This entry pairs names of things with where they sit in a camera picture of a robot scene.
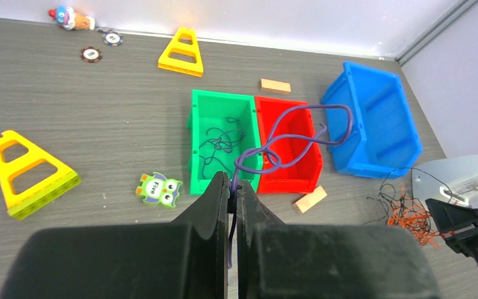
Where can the blue plastic bin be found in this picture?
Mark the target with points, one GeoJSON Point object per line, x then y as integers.
{"type": "Point", "coordinates": [384, 142]}

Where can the poker chip dark red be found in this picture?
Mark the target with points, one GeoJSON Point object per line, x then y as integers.
{"type": "Point", "coordinates": [91, 54]}

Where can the poker chip blue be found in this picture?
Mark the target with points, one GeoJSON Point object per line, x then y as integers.
{"type": "Point", "coordinates": [112, 38]}

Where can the wooden block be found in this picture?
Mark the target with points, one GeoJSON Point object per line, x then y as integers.
{"type": "Point", "coordinates": [308, 201]}
{"type": "Point", "coordinates": [275, 86]}

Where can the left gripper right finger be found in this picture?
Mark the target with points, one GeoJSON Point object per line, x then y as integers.
{"type": "Point", "coordinates": [278, 260]}

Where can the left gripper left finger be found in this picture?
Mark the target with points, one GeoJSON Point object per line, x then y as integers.
{"type": "Point", "coordinates": [183, 258]}

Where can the clown figurine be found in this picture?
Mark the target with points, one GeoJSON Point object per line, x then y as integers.
{"type": "Point", "coordinates": [69, 19]}

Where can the white grey stand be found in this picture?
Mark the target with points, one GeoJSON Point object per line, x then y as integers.
{"type": "Point", "coordinates": [451, 180]}

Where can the green plastic bin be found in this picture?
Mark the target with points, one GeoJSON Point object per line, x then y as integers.
{"type": "Point", "coordinates": [223, 126]}

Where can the green owl toy tile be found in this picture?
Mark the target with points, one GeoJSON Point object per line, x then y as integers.
{"type": "Point", "coordinates": [156, 189]}

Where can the yellow triangle block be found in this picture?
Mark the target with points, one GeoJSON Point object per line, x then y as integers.
{"type": "Point", "coordinates": [182, 54]}
{"type": "Point", "coordinates": [31, 177]}

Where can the red plastic bin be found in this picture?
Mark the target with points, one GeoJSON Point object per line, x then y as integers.
{"type": "Point", "coordinates": [303, 176]}

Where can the yellow triangle block near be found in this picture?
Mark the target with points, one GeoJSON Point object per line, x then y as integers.
{"type": "Point", "coordinates": [31, 177]}

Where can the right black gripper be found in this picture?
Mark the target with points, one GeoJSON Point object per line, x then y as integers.
{"type": "Point", "coordinates": [457, 225]}

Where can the yellow triangle block far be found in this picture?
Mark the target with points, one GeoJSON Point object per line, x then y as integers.
{"type": "Point", "coordinates": [182, 54]}

